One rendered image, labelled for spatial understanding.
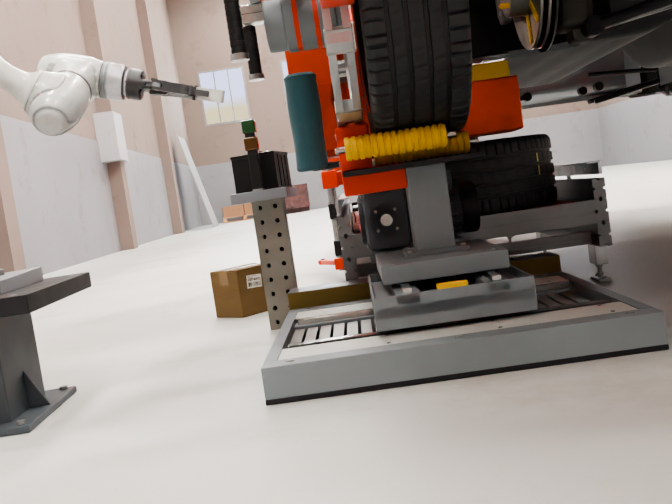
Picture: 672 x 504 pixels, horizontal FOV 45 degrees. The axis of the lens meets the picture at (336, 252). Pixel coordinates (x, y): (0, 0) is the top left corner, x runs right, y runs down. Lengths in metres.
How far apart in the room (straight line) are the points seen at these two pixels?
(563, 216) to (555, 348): 1.00
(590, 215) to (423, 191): 0.78
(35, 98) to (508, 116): 1.35
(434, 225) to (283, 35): 0.60
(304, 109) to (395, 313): 0.66
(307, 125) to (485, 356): 0.83
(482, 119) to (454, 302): 0.84
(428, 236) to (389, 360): 0.48
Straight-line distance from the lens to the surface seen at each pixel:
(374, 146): 1.94
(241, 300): 3.03
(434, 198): 2.05
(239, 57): 1.94
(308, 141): 2.17
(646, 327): 1.76
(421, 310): 1.81
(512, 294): 1.83
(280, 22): 2.07
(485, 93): 2.51
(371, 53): 1.82
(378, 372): 1.68
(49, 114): 1.91
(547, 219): 2.65
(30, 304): 1.78
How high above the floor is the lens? 0.42
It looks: 4 degrees down
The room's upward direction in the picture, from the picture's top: 8 degrees counter-clockwise
